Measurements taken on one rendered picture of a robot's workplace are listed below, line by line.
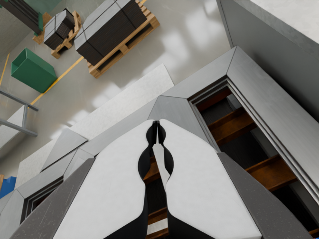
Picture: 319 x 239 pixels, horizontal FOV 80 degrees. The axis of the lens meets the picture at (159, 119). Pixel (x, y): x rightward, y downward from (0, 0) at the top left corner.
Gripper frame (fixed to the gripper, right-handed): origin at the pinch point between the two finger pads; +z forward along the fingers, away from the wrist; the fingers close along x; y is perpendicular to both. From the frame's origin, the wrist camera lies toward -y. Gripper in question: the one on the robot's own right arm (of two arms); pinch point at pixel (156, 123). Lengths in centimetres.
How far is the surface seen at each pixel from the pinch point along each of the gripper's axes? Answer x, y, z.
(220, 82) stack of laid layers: 21, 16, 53
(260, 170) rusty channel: 32, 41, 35
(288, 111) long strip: 32.9, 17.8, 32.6
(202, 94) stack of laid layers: 15, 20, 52
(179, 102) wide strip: 7, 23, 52
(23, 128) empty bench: -207, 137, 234
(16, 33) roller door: -493, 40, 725
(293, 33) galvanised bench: 28.4, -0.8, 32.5
